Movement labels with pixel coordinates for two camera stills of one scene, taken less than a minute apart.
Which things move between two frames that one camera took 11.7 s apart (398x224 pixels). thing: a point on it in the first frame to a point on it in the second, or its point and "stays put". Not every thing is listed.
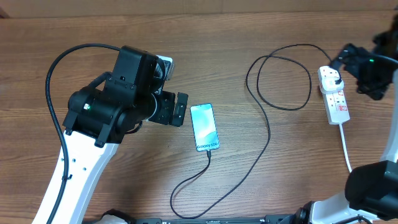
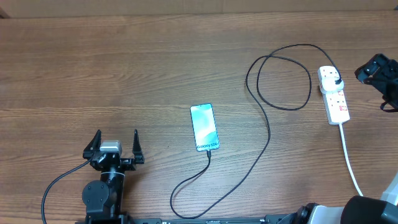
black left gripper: (165, 114) to (129, 164)
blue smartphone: (205, 128) stays put
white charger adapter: (329, 86) stays put
